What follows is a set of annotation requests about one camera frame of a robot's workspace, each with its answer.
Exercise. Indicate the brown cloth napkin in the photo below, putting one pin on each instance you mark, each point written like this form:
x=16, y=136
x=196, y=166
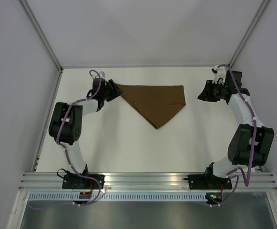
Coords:
x=157, y=104

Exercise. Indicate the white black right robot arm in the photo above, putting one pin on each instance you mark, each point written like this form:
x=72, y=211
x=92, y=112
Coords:
x=224, y=168

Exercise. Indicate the left side aluminium rail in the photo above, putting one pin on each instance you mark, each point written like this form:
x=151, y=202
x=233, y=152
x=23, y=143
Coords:
x=46, y=121

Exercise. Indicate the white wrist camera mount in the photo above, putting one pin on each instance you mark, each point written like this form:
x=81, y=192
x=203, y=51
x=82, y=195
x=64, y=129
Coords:
x=220, y=72
x=96, y=74

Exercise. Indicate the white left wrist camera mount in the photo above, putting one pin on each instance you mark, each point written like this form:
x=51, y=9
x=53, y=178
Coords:
x=96, y=74

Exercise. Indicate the white slotted cable duct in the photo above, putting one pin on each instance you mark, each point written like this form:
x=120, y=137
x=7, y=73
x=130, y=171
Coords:
x=122, y=196

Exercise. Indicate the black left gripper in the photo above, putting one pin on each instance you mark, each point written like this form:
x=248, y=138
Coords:
x=116, y=92

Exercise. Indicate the right side aluminium rail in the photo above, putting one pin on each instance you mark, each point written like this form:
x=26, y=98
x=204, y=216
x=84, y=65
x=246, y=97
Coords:
x=243, y=150

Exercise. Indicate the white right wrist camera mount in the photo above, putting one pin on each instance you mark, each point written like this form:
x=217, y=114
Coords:
x=220, y=72

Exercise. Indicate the right rear aluminium frame post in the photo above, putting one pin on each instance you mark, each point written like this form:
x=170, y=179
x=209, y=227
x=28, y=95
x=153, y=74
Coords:
x=249, y=31

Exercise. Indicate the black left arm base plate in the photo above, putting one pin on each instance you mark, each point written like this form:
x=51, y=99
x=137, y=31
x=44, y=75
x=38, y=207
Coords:
x=72, y=181

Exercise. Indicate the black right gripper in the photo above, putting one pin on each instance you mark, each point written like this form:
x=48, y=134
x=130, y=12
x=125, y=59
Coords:
x=206, y=94

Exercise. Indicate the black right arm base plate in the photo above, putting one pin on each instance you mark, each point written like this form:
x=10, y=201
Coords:
x=202, y=182

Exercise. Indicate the grey aluminium frame post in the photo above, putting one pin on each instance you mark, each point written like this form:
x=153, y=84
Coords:
x=39, y=31

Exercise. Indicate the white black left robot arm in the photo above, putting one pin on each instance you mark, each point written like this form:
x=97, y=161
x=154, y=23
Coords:
x=66, y=122

